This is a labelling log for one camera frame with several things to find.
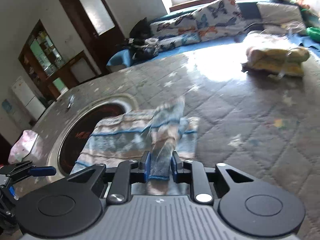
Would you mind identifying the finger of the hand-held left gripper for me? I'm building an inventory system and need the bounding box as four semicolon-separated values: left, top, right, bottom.
0;183;19;227
0;161;56;180

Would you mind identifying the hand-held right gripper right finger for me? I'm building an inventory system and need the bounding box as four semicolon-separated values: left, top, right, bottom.
171;152;255;205

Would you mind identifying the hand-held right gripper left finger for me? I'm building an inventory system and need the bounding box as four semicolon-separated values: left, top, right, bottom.
67;151;151;205

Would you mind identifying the blue striped fleece garment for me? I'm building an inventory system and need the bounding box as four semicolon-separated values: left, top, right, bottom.
70;96;200;197

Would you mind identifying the pink plastic bag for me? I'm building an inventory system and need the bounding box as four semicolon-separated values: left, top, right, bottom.
9;130;38;165

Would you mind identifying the white refrigerator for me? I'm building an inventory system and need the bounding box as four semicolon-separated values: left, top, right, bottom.
11;76;47;122

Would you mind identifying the wooden counter with white panel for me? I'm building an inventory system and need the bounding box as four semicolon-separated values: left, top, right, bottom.
46;51;102;94

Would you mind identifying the teal sofa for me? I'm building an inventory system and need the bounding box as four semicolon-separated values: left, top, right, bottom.
106;0;320;68

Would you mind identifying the wooden display cabinet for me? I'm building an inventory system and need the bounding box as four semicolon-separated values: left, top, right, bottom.
19;19;69;99

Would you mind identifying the butterfly print seat pad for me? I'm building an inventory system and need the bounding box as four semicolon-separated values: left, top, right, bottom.
144;34;202;54

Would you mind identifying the black bag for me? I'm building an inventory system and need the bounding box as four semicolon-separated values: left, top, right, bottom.
122;17;152;53

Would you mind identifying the folded yellow garment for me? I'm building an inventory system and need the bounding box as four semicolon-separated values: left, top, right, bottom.
241;46;310;78

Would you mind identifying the dark wooden door with glass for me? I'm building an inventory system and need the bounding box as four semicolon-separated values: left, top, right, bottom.
58;0;125;74

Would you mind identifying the grey cushion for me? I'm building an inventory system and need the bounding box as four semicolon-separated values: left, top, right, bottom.
257;1;307;34

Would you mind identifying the green plastic item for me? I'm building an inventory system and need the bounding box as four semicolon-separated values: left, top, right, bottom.
306;26;320;42

